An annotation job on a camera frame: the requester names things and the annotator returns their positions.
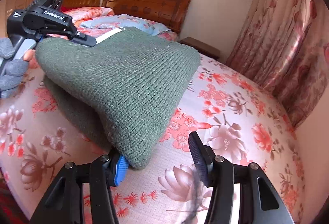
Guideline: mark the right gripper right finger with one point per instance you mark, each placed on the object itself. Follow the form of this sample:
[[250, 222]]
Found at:
[[204, 160]]

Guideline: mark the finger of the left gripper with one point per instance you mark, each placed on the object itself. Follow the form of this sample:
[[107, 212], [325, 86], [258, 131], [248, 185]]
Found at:
[[83, 39]]

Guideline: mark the green knitted sweater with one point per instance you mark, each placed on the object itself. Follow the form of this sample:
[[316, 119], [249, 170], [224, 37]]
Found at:
[[122, 92]]

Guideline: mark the pink floral curtain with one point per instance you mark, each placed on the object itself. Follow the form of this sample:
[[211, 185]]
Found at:
[[283, 47]]

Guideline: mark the grey gloved left hand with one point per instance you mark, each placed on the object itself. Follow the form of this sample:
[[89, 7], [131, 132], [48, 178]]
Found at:
[[14, 70]]

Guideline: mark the dark wooden nightstand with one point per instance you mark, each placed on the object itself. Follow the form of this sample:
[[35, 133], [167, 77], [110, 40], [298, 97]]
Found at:
[[202, 47]]

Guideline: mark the light blue floral pillow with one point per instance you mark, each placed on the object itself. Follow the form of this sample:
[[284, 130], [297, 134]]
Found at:
[[124, 20]]

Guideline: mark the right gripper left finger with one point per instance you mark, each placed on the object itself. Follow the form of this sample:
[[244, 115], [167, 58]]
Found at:
[[117, 168]]

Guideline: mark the pink floral pillow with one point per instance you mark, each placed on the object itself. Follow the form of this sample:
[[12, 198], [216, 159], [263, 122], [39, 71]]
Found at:
[[85, 13]]

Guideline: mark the floral pink bed sheet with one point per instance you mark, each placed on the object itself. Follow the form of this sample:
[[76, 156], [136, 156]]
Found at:
[[229, 112]]

